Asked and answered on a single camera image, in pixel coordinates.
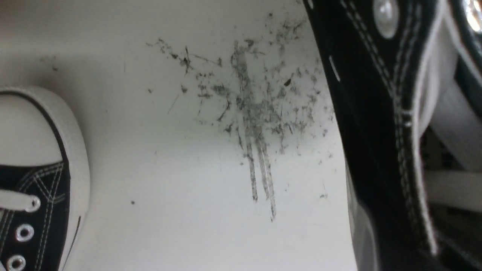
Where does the black canvas sneaker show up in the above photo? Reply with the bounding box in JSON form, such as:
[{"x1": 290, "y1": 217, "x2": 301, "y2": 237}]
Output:
[
  {"x1": 304, "y1": 0, "x2": 481, "y2": 271},
  {"x1": 0, "y1": 86, "x2": 91, "y2": 271}
]

